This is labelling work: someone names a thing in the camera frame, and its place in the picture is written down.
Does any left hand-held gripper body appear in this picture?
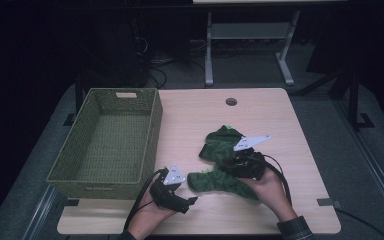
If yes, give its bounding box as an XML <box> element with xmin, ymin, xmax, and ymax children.
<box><xmin>149</xmin><ymin>163</ymin><xmax>190</xmax><ymax>212</ymax></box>

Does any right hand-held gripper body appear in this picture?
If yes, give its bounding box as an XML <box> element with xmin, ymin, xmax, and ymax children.
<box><xmin>224</xmin><ymin>134</ymin><xmax>272</xmax><ymax>180</ymax></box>

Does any green fuzzy garment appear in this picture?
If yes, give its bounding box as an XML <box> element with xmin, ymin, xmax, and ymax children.
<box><xmin>186</xmin><ymin>124</ymin><xmax>260</xmax><ymax>202</ymax></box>

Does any green woven basket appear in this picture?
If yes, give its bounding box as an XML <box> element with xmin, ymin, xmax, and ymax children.
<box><xmin>45</xmin><ymin>87</ymin><xmax>164</xmax><ymax>201</ymax></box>

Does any person's left hand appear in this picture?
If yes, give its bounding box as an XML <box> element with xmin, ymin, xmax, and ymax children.
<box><xmin>127</xmin><ymin>195</ymin><xmax>178</xmax><ymax>240</ymax></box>

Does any grey tape piece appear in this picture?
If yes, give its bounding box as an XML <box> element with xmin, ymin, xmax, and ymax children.
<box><xmin>316</xmin><ymin>197</ymin><xmax>342</xmax><ymax>209</ymax></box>

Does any black metal stand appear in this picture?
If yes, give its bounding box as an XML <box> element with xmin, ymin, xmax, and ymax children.
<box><xmin>62</xmin><ymin>74</ymin><xmax>85</xmax><ymax>128</ymax></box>
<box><xmin>328</xmin><ymin>64</ymin><xmax>376</xmax><ymax>132</ymax></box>

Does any right hand-held gripper cable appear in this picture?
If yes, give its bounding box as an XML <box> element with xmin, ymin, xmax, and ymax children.
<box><xmin>262</xmin><ymin>153</ymin><xmax>294</xmax><ymax>206</ymax></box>

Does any grey metal table frame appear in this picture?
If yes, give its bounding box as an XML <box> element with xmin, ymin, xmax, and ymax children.
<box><xmin>204</xmin><ymin>9</ymin><xmax>302</xmax><ymax>88</ymax></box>

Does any aluminium rail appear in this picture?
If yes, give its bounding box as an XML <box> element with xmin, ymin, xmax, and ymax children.
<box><xmin>332</xmin><ymin>98</ymin><xmax>384</xmax><ymax>232</ymax></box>
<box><xmin>21</xmin><ymin>184</ymin><xmax>59</xmax><ymax>240</ymax></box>

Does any bundle of black cables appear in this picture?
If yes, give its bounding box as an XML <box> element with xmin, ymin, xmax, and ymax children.
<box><xmin>132</xmin><ymin>34</ymin><xmax>208</xmax><ymax>90</ymax></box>

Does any long black cable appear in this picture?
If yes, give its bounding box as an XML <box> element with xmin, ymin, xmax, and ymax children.
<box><xmin>333</xmin><ymin>207</ymin><xmax>384</xmax><ymax>240</ymax></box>

